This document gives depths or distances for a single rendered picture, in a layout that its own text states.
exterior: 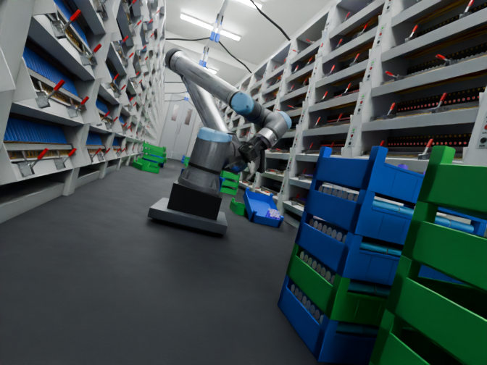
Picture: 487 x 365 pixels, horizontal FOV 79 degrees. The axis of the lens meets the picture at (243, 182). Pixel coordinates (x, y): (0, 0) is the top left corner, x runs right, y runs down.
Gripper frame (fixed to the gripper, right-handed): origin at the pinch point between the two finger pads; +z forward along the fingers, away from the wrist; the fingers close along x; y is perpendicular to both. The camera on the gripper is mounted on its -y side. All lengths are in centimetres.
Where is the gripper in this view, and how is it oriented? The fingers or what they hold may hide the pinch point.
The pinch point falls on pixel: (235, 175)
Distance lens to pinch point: 128.5
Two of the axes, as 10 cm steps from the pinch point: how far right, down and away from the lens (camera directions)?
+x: 6.6, 3.4, -6.7
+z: -6.5, 7.0, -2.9
